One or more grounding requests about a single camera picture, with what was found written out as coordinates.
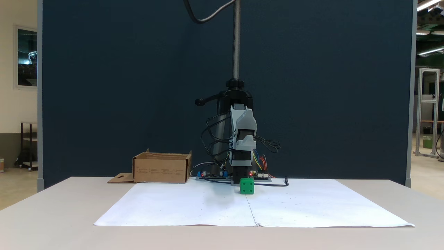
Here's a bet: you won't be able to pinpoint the green dice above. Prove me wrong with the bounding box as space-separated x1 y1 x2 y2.
240 178 255 195

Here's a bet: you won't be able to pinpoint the dark blue circuit board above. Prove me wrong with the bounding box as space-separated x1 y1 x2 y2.
196 171 230 181

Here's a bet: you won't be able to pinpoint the brown cardboard box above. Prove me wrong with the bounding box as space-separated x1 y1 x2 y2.
108 149 192 184

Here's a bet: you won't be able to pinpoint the white paper sheet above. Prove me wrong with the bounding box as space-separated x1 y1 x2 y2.
245 179 416 228
94 182 257 227

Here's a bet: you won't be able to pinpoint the black stand with metal pole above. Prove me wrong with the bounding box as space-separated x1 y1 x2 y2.
195 0 254 174

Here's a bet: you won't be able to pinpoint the dark blue partition panel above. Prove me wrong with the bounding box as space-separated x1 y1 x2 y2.
37 0 417 192

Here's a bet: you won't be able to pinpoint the ceiling light strip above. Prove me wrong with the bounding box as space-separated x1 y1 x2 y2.
418 47 444 56
417 0 444 11

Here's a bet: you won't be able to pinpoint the dark metal cart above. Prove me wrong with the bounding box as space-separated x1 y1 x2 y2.
15 121 38 172

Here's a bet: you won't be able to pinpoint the short black motor wire loop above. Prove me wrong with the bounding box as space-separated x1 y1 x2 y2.
255 136 281 154

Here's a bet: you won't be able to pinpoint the circuit board with jumper wires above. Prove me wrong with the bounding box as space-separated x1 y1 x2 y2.
250 171 272 182

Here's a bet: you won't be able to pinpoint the long black motor wire bundle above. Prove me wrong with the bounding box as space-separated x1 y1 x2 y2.
200 112 232 174

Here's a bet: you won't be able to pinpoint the black cable with white plug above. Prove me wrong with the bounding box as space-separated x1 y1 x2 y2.
250 176 289 188

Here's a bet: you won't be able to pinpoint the grey hanging cable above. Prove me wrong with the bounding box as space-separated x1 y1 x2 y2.
183 0 236 25

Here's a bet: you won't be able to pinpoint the aluminium profile frame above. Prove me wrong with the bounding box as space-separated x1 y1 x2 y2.
415 68 441 159

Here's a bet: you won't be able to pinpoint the framed wall window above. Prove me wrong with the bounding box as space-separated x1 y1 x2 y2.
14 24 38 90

